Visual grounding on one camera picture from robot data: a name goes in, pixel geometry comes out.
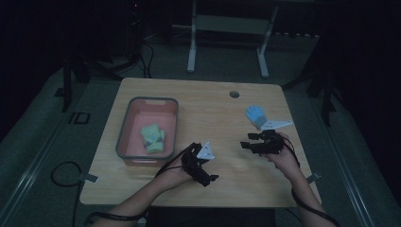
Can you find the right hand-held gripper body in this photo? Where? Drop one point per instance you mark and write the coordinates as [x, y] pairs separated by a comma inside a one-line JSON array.
[[268, 142]]

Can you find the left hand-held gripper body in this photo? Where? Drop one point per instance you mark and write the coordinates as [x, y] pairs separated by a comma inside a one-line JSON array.
[[201, 157]]

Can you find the blue knit glove grey cuff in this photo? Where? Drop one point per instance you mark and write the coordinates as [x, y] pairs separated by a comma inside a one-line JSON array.
[[254, 114]]

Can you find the green fuzzy glove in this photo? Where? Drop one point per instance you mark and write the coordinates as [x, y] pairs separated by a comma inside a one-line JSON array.
[[152, 137]]

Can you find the pink basin grey rim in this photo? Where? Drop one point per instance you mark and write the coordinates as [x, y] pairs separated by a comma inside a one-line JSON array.
[[138, 151]]

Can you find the person's right hand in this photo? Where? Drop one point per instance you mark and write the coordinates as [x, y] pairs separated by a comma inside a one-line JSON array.
[[285, 160]]

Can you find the person's left hand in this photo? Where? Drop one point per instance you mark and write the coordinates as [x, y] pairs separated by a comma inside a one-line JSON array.
[[175, 176]]

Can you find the person's dark clothing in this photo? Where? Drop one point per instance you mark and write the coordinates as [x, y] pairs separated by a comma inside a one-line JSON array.
[[211, 217]]

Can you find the round grey table grommet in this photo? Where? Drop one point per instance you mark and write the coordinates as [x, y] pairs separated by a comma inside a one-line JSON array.
[[234, 94]]

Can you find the grey table edge clip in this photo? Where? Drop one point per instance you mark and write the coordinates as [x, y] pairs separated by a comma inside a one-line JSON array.
[[312, 178], [89, 178]]

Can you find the black metal stand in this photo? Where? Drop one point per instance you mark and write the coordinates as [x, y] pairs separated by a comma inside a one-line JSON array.
[[66, 85], [326, 94]]

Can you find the white metal stand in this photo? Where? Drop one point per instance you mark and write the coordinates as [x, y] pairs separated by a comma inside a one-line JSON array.
[[228, 23]]

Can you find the black floor bracket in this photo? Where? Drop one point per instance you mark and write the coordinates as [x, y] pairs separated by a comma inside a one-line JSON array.
[[79, 118]]

